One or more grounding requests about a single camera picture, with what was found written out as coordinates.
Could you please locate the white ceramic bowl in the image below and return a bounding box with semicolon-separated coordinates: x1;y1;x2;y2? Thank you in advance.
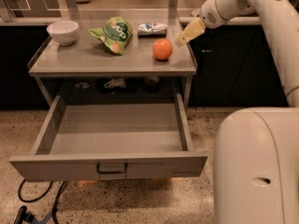
47;21;78;46

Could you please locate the orange fruit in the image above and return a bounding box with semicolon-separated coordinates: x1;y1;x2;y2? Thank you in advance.
152;38;173;61

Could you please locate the green chip bag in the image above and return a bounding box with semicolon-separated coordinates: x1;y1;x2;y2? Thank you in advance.
89;17;133;55

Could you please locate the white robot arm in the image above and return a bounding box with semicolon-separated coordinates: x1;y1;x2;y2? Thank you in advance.
176;0;299;224

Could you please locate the silver blue snack packet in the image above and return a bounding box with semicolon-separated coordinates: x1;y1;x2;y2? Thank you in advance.
137;22;167;36

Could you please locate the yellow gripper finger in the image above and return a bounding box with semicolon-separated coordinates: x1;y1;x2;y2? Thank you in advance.
175;18;206;47

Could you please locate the black floor cable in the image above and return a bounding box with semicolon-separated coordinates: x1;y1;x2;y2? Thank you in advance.
17;179;69;224

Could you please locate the black drawer handle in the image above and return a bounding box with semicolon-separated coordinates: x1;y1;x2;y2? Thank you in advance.
96;163;128;175

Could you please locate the open grey top drawer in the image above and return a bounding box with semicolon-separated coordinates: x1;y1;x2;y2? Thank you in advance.
9;93;207;181

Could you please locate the black plug on floor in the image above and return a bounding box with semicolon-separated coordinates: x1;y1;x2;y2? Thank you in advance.
13;205;34;224

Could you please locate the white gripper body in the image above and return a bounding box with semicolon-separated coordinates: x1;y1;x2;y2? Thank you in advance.
200;0;255;29

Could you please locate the grey metal drawer cabinet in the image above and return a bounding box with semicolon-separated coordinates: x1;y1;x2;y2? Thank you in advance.
29;8;196;102

